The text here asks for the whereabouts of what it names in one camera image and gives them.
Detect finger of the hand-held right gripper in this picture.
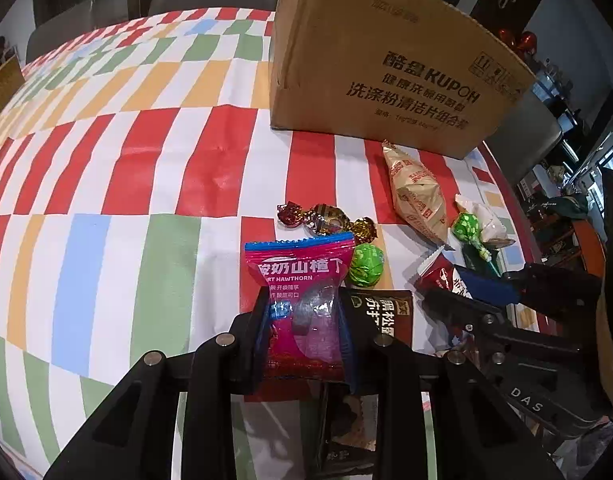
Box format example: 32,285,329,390
421,289,583,367
457,261,604,324

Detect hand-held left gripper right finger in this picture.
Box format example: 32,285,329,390
339,290,567,480

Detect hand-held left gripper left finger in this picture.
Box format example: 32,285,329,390
44,287,272,480

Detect red white snack packet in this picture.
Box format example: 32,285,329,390
414,252,468,302

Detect pink snack packet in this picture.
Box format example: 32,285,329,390
244,232,357,381

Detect brown cardboard box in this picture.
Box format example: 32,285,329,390
269,0,537,161

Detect black cracker packet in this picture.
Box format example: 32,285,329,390
327,287,415,478

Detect green foil lollipop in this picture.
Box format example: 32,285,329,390
451,212,502,276

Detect green foil candy ball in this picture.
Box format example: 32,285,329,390
349,242,387,288

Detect wooden chair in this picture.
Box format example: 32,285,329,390
571,220,607,281

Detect beige snack packet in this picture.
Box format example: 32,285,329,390
381,140,450,246

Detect brown gold wrapped candy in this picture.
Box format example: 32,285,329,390
278,201,378,242

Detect colourful checkered tablecloth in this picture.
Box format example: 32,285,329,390
0,7,542,480

